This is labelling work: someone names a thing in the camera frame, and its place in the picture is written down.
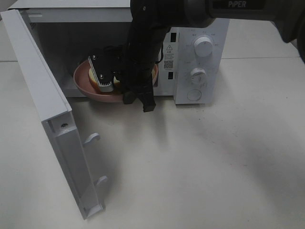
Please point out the sandwich with white bread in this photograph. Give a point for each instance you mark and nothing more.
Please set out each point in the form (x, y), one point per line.
(94, 80)

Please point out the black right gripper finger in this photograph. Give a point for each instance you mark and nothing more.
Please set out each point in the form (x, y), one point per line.
(144, 92)
(128, 97)

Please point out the white microwave door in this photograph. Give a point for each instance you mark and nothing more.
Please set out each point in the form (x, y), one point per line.
(55, 113)

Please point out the white microwave oven body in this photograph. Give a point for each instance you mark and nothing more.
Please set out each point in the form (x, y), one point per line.
(67, 30)

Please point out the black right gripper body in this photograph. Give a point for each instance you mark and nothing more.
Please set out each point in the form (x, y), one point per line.
(135, 76)

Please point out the white microwave knob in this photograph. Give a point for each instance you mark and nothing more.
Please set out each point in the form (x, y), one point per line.
(198, 76)
(203, 46)

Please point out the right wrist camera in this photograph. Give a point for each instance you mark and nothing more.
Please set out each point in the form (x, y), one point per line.
(102, 64)

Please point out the pink plate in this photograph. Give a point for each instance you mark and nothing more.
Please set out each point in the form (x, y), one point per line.
(83, 82)

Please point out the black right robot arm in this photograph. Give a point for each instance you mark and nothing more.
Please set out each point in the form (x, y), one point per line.
(152, 19)

